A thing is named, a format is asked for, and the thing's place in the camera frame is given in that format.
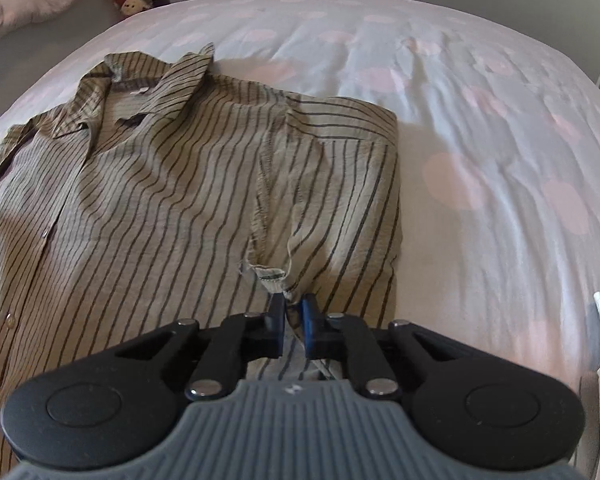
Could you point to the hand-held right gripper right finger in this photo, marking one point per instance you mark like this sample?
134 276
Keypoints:
307 325

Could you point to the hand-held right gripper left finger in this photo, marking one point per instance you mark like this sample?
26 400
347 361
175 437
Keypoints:
279 325

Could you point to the tan striped shirt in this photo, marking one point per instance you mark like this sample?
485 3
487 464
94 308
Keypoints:
180 185

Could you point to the pink polka dot bed sheet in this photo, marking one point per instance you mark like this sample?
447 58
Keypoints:
480 160

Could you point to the dark wall socket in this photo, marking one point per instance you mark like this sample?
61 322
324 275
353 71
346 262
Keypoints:
161 1

